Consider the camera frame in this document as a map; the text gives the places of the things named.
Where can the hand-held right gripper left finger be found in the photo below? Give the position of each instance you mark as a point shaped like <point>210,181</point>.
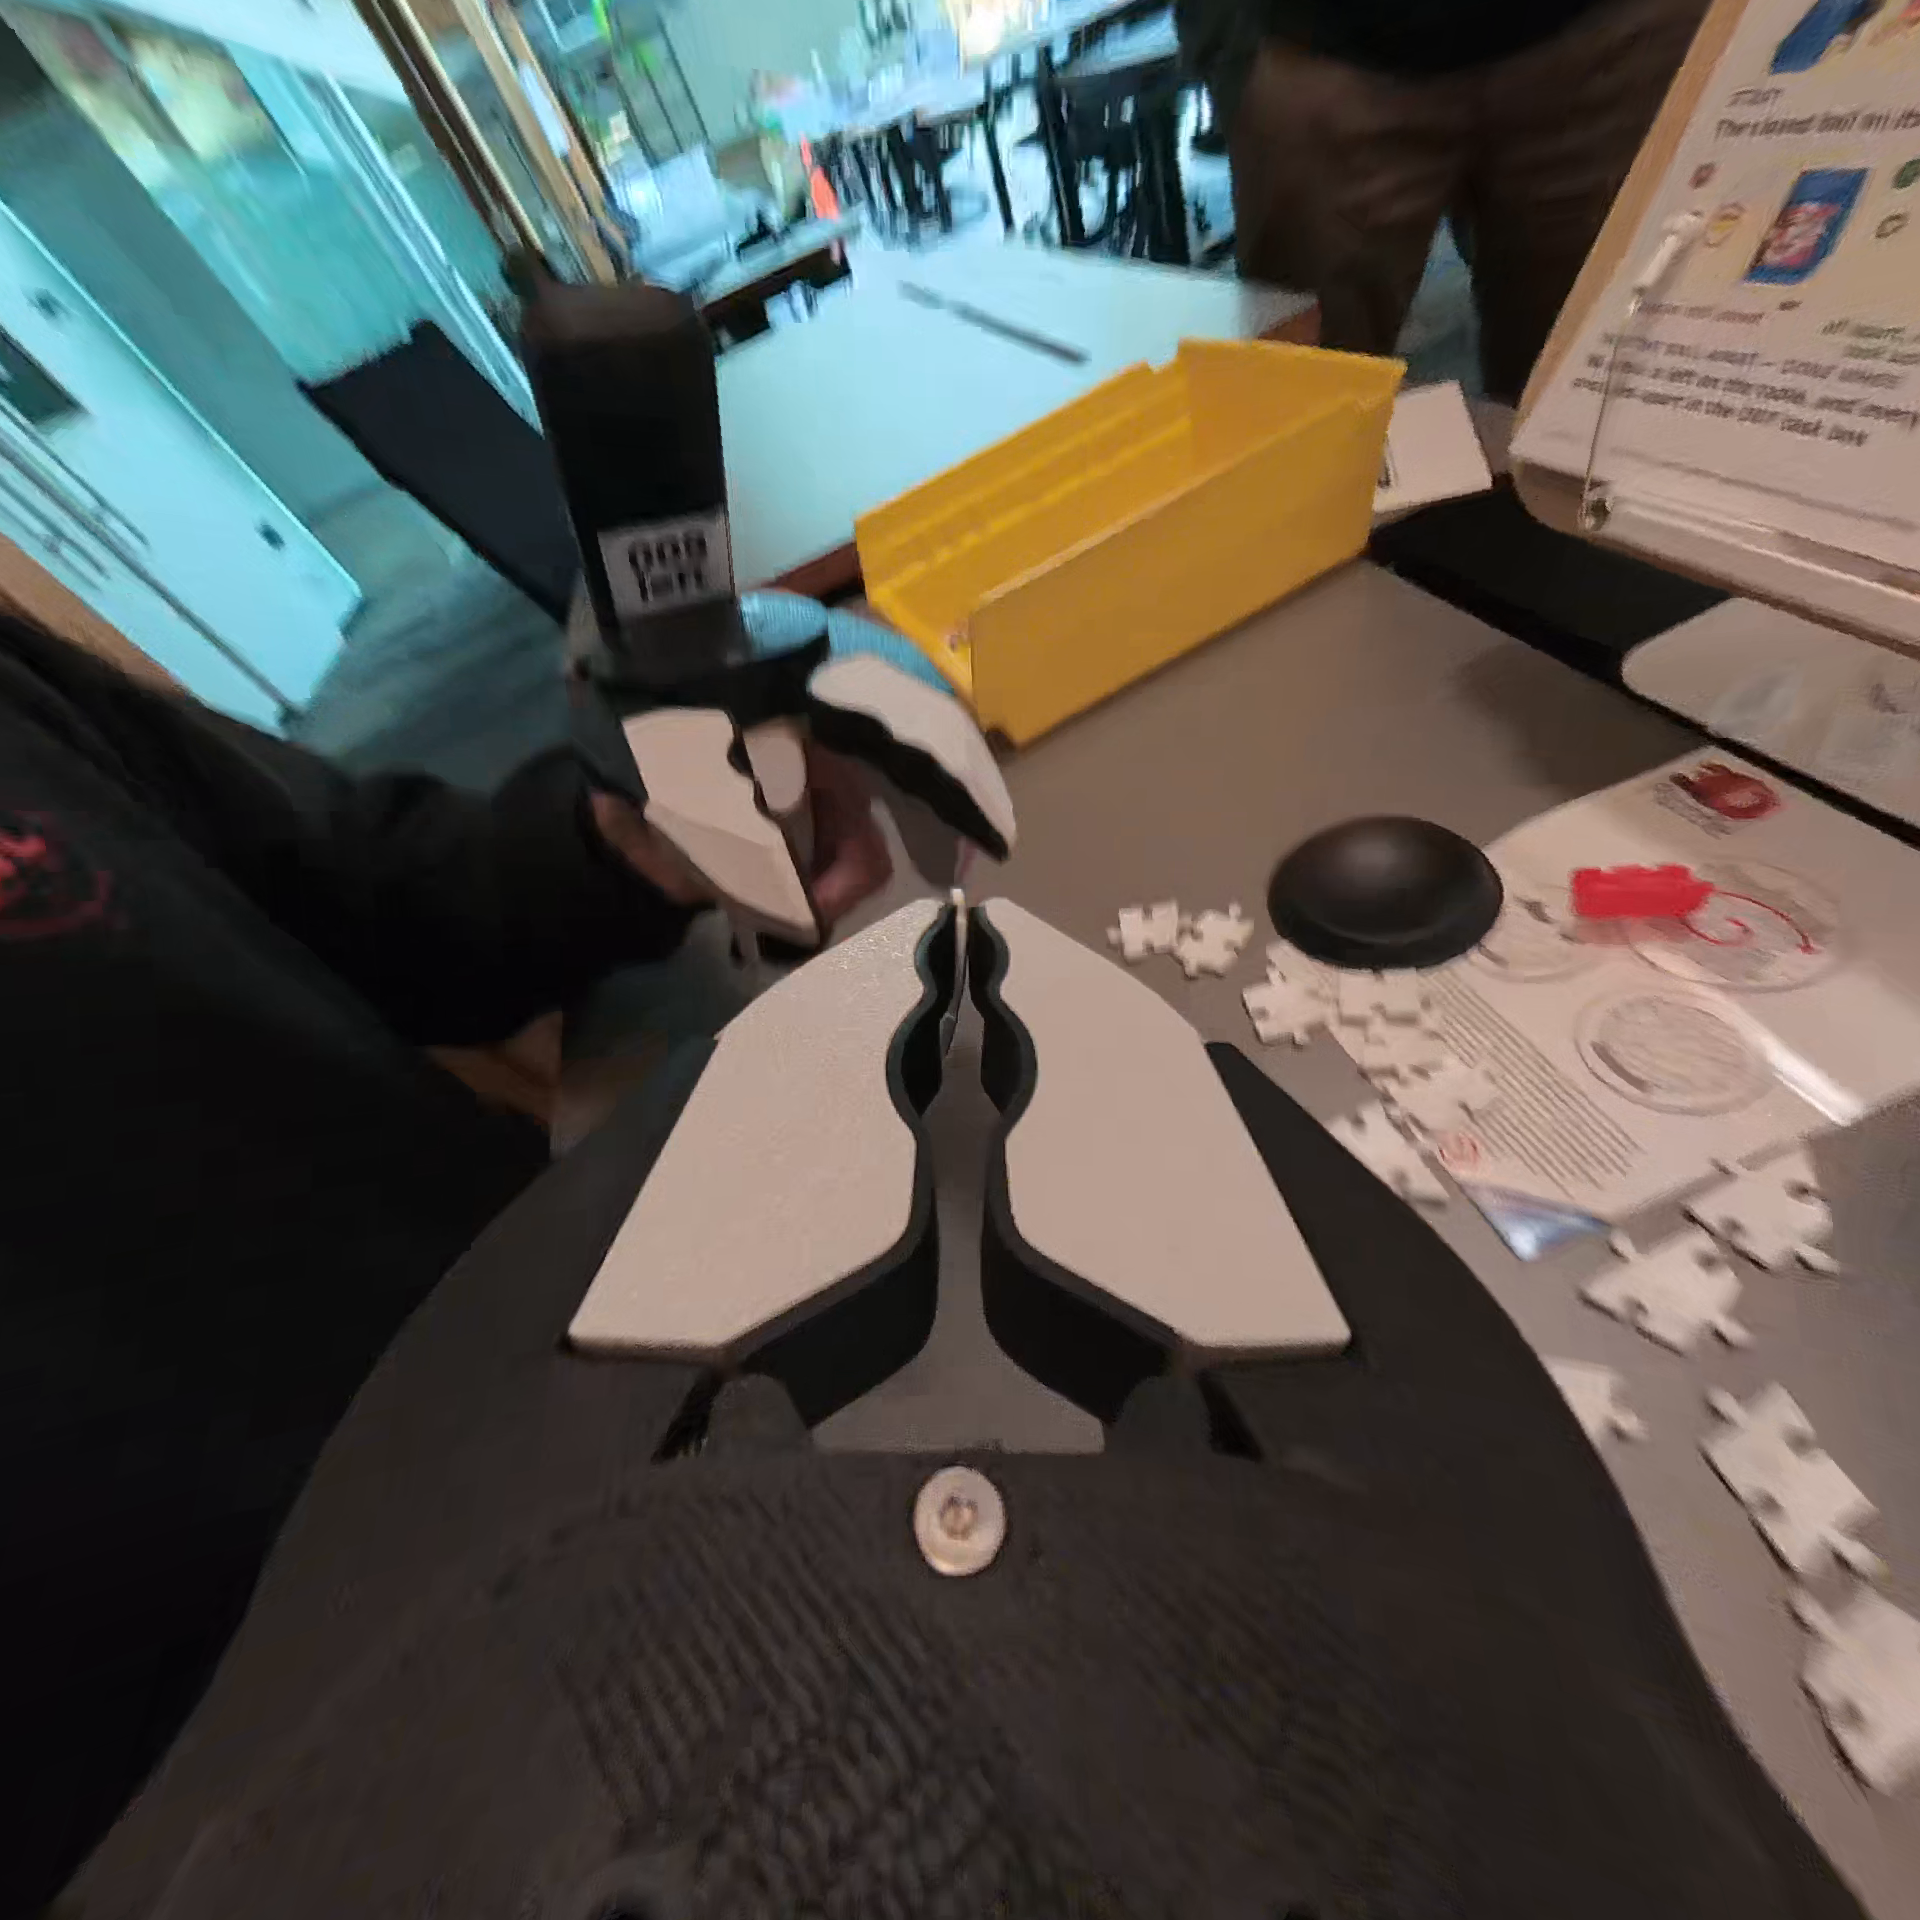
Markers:
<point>750,1171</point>

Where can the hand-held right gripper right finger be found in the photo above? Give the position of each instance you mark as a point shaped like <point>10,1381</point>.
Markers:
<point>1154,1185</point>

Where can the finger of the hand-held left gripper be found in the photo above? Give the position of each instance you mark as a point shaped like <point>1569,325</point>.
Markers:
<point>705,811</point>
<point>914,734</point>

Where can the white curved puzzle piece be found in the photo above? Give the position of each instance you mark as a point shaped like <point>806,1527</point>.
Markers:
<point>955,960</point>

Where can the yellow plastic bin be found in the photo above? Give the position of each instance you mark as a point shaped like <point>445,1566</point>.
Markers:
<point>1170,599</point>

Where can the spread of white puzzle pieces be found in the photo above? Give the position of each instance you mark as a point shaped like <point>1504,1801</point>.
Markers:
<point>1786,1477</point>

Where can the black round puzzle stand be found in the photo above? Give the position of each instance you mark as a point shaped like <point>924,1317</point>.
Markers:
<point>1380,892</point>

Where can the person's left hand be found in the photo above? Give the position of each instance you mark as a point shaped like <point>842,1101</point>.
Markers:
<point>852,856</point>

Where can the white instruction leaflet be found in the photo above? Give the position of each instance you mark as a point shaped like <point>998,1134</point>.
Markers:
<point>1545,1049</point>

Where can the red plastic tool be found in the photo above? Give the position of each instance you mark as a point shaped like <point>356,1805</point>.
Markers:
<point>1634,892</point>

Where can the clear plastic bag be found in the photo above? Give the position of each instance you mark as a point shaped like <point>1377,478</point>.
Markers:
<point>1433,443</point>

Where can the white board stand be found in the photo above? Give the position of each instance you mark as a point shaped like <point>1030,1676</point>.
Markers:
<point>1769,704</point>

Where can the white instruction board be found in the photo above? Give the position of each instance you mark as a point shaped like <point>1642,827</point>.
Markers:
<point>1769,376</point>

